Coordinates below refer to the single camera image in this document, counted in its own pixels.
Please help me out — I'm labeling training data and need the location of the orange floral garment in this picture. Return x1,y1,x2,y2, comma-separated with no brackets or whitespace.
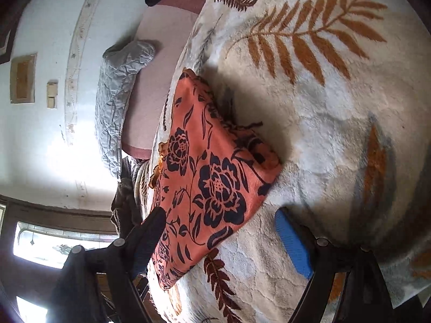
153,69,281,289

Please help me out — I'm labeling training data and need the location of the dark brown fleece blanket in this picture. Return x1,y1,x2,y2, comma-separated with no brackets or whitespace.
110,156,144,239

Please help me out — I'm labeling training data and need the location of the yellow ruffled small garment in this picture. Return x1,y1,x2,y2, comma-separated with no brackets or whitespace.
148,142,168,189

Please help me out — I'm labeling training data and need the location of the cream leaf-pattern plush blanket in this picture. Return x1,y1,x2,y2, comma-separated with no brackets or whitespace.
146,0,430,322

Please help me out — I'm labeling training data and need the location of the grey quilted pillow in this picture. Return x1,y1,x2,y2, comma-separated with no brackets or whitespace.
95,40,156,179

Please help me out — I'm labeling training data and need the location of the pink bed sheet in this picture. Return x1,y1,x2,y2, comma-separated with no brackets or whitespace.
122,0,205,160

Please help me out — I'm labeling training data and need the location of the window with dark frame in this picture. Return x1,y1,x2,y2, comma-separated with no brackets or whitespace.
1,196,117,322

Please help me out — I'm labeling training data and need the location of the beige wall switch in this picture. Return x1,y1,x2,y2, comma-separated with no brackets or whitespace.
47,80,58,109

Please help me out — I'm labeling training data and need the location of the brown framed wall panel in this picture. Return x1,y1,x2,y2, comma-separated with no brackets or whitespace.
9,54,37,104

